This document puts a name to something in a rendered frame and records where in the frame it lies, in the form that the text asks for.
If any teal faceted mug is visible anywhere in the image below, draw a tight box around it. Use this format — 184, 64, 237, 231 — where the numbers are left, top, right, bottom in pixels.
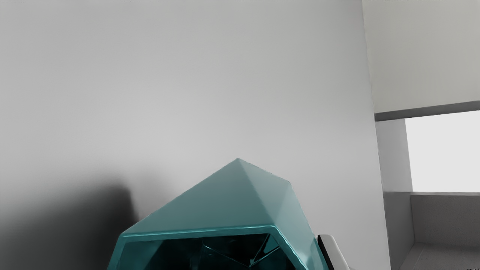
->
107, 158, 330, 270

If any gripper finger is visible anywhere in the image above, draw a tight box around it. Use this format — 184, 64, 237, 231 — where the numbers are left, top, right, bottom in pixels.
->
317, 234, 351, 270

